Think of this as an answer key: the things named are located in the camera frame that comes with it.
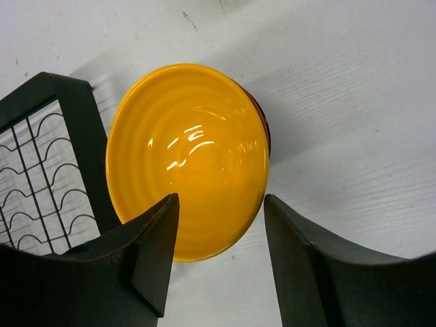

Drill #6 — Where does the blue zigzag patterned bowl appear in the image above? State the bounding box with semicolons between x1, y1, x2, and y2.
239;84;271;156

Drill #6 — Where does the yellow ribbed bowl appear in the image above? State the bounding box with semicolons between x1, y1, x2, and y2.
106;63;269;262

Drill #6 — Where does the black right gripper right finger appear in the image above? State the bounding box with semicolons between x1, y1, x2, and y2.
264;194;435;326

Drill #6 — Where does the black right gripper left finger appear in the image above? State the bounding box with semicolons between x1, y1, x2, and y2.
1;193;180;326

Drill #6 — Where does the black wire dish rack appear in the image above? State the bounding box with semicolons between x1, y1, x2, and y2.
1;72;119;255

